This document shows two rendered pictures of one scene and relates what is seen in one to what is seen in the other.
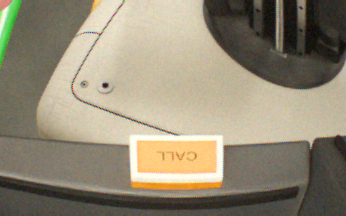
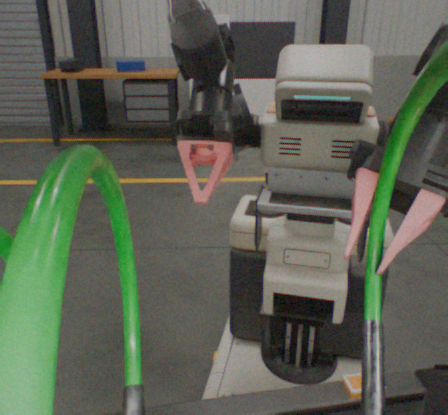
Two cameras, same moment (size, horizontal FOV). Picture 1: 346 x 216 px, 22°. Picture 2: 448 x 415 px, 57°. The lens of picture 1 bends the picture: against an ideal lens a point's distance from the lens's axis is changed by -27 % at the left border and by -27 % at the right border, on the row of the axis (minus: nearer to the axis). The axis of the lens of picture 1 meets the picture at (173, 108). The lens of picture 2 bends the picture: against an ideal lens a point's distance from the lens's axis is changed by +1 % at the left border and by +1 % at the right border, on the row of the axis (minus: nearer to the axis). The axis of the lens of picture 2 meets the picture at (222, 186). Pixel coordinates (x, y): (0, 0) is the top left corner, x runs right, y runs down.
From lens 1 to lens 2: 0.25 m
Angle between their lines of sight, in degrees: 31
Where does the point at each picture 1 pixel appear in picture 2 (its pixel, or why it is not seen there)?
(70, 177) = (323, 400)
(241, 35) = (279, 366)
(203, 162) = not seen: hidden behind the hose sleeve
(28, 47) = (172, 385)
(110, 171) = (339, 392)
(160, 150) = (356, 379)
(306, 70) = (313, 375)
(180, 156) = not seen: hidden behind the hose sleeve
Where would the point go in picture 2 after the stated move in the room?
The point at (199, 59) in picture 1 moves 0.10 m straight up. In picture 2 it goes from (265, 380) to (267, 357)
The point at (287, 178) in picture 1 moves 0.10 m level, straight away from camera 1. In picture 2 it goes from (413, 388) to (392, 338)
